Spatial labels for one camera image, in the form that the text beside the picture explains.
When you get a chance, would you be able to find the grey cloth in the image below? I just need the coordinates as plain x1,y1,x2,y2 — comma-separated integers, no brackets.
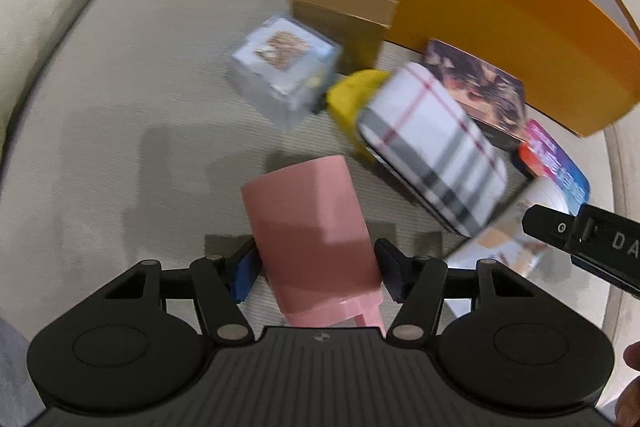
0,314,48,427

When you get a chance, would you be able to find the red and blue packet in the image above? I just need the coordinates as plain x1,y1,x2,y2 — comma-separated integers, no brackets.
515,119,592,215

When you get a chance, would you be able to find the plaid glasses case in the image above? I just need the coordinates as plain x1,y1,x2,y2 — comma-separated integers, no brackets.
356,61,509,238

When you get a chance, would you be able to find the yellow toy duck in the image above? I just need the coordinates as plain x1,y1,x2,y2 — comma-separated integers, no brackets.
326,69,391,165

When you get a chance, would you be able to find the clear printed cube box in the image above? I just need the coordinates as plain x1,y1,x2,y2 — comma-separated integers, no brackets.
227,14,345,132

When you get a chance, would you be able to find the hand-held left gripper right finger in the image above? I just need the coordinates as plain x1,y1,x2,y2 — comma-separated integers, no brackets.
373,238,540,348

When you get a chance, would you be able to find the dark printed card box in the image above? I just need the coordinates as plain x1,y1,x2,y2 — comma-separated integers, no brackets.
420,38,531,152

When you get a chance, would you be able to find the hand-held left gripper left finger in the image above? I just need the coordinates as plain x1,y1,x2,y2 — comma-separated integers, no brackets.
91,239,259,347

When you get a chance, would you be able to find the pink cup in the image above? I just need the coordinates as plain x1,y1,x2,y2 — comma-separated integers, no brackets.
241,155,387,338

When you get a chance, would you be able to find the white printed container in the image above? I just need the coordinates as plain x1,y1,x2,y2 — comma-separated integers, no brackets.
442,179,573,319

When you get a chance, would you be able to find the person's right hand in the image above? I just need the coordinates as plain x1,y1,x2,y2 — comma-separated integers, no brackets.
614,341,640,427

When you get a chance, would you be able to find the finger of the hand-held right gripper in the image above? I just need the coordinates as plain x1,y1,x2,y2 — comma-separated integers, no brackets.
521,204,583,254

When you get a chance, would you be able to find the gold cardboard box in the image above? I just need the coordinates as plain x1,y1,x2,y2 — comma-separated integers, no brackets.
291,0,403,75

